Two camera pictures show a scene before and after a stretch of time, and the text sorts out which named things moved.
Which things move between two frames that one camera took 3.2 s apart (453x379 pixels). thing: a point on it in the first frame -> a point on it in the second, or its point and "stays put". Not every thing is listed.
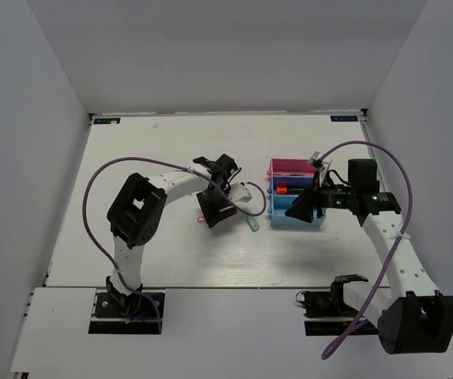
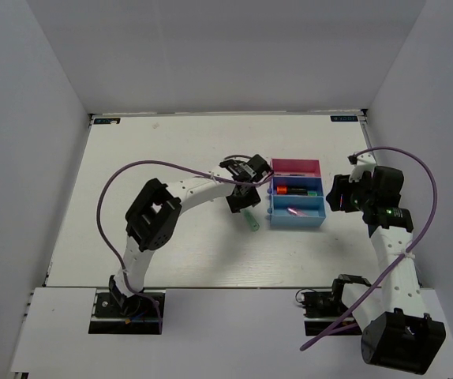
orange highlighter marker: x=285 y=190 stays put
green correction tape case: x=252 y=223 stays put
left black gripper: x=212 y=214 -> x=253 y=199
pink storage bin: x=287 y=166 stays put
